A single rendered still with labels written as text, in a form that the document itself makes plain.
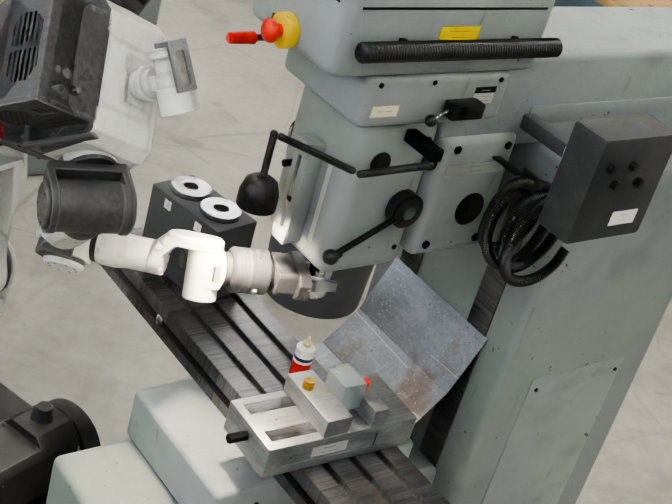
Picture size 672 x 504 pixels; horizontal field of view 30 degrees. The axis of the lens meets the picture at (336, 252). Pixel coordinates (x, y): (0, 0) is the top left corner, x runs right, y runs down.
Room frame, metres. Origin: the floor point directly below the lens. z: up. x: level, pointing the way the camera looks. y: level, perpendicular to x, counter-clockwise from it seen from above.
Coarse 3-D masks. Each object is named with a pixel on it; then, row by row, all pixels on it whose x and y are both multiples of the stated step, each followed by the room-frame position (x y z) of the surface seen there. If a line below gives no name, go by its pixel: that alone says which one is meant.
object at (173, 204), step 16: (192, 176) 2.51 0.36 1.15; (160, 192) 2.41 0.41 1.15; (176, 192) 2.41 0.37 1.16; (192, 192) 2.42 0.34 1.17; (208, 192) 2.44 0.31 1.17; (160, 208) 2.41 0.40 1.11; (176, 208) 2.38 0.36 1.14; (192, 208) 2.37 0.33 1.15; (208, 208) 2.37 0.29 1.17; (224, 208) 2.41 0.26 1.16; (160, 224) 2.40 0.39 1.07; (176, 224) 2.37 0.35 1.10; (192, 224) 2.35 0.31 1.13; (208, 224) 2.33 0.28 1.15; (224, 224) 2.34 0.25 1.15; (240, 224) 2.36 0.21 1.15; (256, 224) 2.40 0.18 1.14; (224, 240) 2.33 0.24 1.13; (240, 240) 2.37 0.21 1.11; (176, 256) 2.36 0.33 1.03; (176, 272) 2.36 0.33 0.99; (224, 288) 2.36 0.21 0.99
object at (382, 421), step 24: (384, 384) 2.11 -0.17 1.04; (240, 408) 1.90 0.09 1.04; (264, 408) 1.92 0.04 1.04; (288, 408) 1.94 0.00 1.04; (360, 408) 1.99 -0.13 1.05; (384, 408) 1.97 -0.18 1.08; (408, 408) 2.05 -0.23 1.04; (264, 432) 1.85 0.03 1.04; (288, 432) 1.87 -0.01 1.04; (312, 432) 1.89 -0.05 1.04; (360, 432) 1.94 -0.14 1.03; (384, 432) 1.98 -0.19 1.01; (408, 432) 2.03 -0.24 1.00; (264, 456) 1.81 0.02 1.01; (288, 456) 1.84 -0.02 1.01; (312, 456) 1.88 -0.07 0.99; (336, 456) 1.91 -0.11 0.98
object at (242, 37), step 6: (228, 36) 1.99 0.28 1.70; (234, 36) 1.99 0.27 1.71; (240, 36) 2.00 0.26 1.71; (246, 36) 2.01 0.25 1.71; (252, 36) 2.02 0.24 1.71; (258, 36) 2.03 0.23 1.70; (228, 42) 2.00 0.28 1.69; (234, 42) 1.99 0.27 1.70; (240, 42) 2.00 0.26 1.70; (246, 42) 2.01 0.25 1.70; (252, 42) 2.02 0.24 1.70
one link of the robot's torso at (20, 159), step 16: (0, 160) 2.14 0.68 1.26; (16, 160) 2.14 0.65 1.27; (0, 176) 2.13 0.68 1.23; (16, 176) 2.13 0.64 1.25; (0, 192) 2.13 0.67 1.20; (16, 192) 2.13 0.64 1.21; (0, 208) 2.13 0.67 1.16; (0, 224) 2.13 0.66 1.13; (0, 240) 2.10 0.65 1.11; (0, 256) 2.11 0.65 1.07; (0, 272) 2.10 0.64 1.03; (0, 288) 2.11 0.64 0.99
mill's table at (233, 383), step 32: (128, 288) 2.36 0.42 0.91; (160, 288) 2.32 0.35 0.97; (160, 320) 2.25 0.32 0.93; (192, 320) 2.23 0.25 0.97; (224, 320) 2.27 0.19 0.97; (256, 320) 2.32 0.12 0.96; (192, 352) 2.16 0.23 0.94; (224, 352) 2.17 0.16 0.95; (256, 352) 2.20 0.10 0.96; (288, 352) 2.23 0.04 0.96; (224, 384) 2.07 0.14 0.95; (256, 384) 2.09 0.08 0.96; (224, 416) 2.05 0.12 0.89; (288, 480) 1.88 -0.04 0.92; (320, 480) 1.85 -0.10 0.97; (352, 480) 1.87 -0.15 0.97; (384, 480) 1.90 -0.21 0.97; (416, 480) 1.93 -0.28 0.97
